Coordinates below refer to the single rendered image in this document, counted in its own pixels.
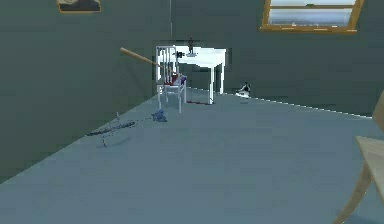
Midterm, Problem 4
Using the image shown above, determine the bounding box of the blue crumpled cloth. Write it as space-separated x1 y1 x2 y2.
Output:
151 108 168 123

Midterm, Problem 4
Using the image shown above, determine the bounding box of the white chair with red seat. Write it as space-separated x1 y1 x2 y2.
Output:
155 45 188 114

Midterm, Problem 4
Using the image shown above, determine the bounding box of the white table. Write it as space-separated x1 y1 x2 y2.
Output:
174 46 227 106

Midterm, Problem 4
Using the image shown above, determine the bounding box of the black and white shoe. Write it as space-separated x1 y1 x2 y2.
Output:
235 81 252 99

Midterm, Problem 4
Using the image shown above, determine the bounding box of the dark statuette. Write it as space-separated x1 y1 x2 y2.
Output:
187 36 196 56

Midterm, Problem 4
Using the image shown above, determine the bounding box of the wooden baseball bat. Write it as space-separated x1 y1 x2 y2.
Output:
119 47 183 78

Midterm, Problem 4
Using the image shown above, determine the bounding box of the wooden framed window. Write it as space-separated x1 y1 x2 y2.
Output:
259 0 365 35

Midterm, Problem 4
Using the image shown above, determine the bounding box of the pale wooden chair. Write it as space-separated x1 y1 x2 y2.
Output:
331 90 384 224

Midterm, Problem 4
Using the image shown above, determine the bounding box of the framed wall picture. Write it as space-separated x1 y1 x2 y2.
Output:
56 0 102 15

